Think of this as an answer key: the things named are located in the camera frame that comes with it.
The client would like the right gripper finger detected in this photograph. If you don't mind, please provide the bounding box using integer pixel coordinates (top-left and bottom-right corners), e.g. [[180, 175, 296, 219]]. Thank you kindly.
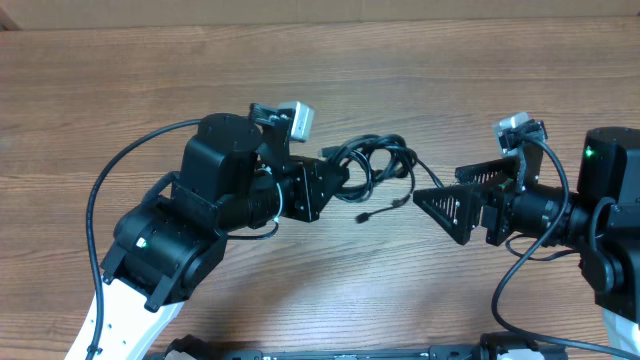
[[455, 157, 519, 186], [413, 185, 483, 245]]

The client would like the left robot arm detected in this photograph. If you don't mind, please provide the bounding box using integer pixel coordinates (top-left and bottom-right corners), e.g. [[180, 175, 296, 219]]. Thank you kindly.
[[67, 113, 349, 359]]

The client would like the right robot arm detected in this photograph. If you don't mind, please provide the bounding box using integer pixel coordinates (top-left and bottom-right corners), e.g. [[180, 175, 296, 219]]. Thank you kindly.
[[413, 120, 639, 359]]

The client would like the right camera cable black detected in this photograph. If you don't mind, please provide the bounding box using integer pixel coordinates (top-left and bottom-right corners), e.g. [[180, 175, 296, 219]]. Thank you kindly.
[[491, 138, 639, 360]]

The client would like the camera cable black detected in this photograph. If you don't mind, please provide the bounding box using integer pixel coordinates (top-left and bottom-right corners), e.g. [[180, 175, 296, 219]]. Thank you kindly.
[[491, 138, 639, 360], [77, 119, 199, 359]]

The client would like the left camera cable black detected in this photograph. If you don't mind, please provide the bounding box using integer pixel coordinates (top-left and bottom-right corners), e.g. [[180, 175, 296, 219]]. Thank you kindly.
[[77, 119, 199, 359]]

